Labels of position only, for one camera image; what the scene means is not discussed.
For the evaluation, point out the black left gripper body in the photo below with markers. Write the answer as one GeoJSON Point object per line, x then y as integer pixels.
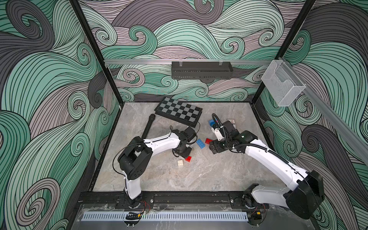
{"type": "Point", "coordinates": [185, 152]}

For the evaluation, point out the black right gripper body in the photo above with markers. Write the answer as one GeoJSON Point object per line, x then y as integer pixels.
{"type": "Point", "coordinates": [222, 144]}

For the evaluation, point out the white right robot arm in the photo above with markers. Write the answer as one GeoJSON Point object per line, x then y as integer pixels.
{"type": "Point", "coordinates": [303, 191]}

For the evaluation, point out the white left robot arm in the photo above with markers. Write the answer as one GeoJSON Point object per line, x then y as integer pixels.
{"type": "Point", "coordinates": [133, 160]}

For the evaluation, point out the red long lego brick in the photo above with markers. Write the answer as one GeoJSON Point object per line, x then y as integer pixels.
{"type": "Point", "coordinates": [208, 141]}

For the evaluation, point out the light blue long lego brick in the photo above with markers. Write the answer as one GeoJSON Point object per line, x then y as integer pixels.
{"type": "Point", "coordinates": [200, 143]}

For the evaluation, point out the black green chessboard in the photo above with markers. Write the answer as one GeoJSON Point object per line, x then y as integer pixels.
{"type": "Point", "coordinates": [179, 111]}

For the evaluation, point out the black microphone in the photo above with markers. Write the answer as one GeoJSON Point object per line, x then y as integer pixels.
{"type": "Point", "coordinates": [151, 119]}

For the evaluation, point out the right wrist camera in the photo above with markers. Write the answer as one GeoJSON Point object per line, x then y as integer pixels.
{"type": "Point", "coordinates": [223, 130]}

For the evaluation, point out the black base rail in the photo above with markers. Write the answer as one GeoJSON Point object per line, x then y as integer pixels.
{"type": "Point", "coordinates": [195, 198]}

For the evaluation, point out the black wall tray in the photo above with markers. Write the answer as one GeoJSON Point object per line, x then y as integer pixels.
{"type": "Point", "coordinates": [201, 70]}

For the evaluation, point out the clear plastic wall bin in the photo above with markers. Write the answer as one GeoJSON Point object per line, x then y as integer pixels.
{"type": "Point", "coordinates": [282, 82]}

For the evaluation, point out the white slotted cable duct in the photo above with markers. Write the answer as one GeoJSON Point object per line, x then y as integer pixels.
{"type": "Point", "coordinates": [169, 216]}

